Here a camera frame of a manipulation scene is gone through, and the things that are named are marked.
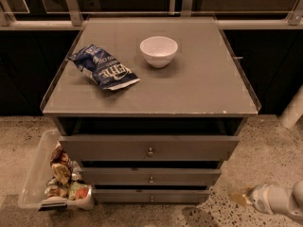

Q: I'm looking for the white ceramic bowl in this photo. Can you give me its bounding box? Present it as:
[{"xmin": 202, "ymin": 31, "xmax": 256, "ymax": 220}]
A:
[{"xmin": 139, "ymin": 36, "xmax": 178, "ymax": 68}]

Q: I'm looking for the brown snack packet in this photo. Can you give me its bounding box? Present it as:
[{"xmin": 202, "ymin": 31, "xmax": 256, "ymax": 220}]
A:
[{"xmin": 50, "ymin": 144, "xmax": 73, "ymax": 185}]

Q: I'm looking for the metal railing frame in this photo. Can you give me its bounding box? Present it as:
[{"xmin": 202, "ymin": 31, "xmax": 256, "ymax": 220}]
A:
[{"xmin": 0, "ymin": 0, "xmax": 303, "ymax": 30}]

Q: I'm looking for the clear plastic bin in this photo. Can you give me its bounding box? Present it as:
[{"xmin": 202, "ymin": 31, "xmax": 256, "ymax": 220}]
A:
[{"xmin": 18, "ymin": 129, "xmax": 95, "ymax": 211}]

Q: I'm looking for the grey drawer cabinet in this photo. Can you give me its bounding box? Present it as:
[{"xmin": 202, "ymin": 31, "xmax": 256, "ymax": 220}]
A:
[{"xmin": 42, "ymin": 17, "xmax": 260, "ymax": 190}]

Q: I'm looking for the grey top drawer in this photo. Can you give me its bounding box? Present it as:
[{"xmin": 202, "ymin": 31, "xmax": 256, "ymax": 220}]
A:
[{"xmin": 59, "ymin": 135, "xmax": 240, "ymax": 161}]

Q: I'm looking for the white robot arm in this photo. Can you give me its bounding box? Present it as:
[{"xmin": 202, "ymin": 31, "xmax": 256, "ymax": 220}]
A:
[{"xmin": 229, "ymin": 181, "xmax": 303, "ymax": 224}]

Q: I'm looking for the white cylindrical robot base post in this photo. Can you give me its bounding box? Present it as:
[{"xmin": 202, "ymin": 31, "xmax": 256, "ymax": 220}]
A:
[{"xmin": 278, "ymin": 85, "xmax": 303, "ymax": 129}]

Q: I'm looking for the grey bottom drawer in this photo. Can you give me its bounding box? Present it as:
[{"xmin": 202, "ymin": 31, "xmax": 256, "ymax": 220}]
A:
[{"xmin": 93, "ymin": 187, "xmax": 210, "ymax": 204}]

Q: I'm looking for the green orange snack packet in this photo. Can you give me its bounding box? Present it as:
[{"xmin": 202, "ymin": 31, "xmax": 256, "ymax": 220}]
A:
[{"xmin": 68, "ymin": 182, "xmax": 90, "ymax": 201}]

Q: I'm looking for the grey drawer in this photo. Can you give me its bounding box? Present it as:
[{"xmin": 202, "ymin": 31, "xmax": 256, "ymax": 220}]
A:
[
  {"xmin": 93, "ymin": 187, "xmax": 210, "ymax": 204},
  {"xmin": 59, "ymin": 135, "xmax": 240, "ymax": 161},
  {"xmin": 80, "ymin": 167, "xmax": 221, "ymax": 186}
]

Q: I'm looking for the silver foil snack packet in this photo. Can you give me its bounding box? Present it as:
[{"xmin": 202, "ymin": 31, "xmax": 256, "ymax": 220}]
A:
[{"xmin": 71, "ymin": 161, "xmax": 82, "ymax": 182}]

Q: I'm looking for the blue Kettle chip bag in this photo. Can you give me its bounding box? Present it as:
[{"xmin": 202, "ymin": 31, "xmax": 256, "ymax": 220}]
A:
[{"xmin": 68, "ymin": 44, "xmax": 139, "ymax": 91}]

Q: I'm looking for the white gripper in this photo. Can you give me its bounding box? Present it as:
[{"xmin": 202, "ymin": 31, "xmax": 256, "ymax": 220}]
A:
[{"xmin": 229, "ymin": 184, "xmax": 273, "ymax": 214}]

